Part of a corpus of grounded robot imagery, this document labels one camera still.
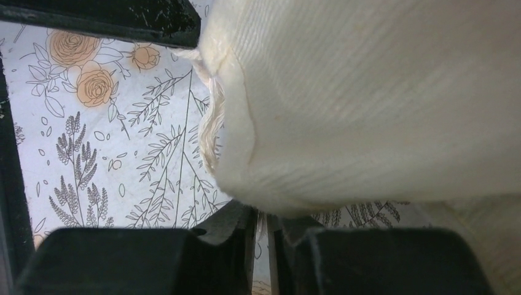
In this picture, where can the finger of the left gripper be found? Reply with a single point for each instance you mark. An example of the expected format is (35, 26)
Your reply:
(174, 24)
(16, 236)

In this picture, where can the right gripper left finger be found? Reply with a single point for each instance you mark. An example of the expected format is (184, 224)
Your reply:
(228, 245)

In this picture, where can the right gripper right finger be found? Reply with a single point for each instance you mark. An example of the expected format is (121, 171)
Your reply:
(291, 259)

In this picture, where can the large strawberry print cushion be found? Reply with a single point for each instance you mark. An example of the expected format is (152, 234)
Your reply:
(329, 103)

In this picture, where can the floral table mat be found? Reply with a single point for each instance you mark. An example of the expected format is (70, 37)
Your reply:
(107, 135)

